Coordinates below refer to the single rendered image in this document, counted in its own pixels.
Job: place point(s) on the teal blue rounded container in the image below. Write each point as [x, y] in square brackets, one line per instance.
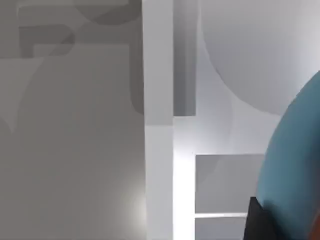
[295, 160]

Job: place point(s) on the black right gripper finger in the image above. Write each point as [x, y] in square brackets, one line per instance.
[255, 225]

